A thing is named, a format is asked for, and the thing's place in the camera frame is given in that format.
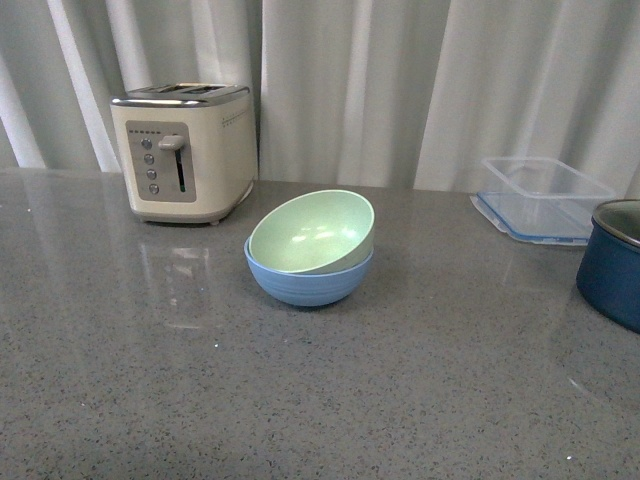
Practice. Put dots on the green plastic bowl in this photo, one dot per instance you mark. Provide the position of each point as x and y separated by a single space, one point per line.
319 232

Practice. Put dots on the blue plastic bowl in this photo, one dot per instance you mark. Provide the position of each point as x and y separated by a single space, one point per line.
313 290

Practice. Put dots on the white curtain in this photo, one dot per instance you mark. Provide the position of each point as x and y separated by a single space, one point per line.
380 93

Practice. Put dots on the cream two-slot toaster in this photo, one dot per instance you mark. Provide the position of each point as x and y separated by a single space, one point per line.
188 150

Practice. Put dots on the clear plastic food container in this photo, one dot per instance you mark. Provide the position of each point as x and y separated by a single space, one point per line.
540 200

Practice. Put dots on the dark blue pot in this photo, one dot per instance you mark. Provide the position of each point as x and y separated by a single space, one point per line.
608 276

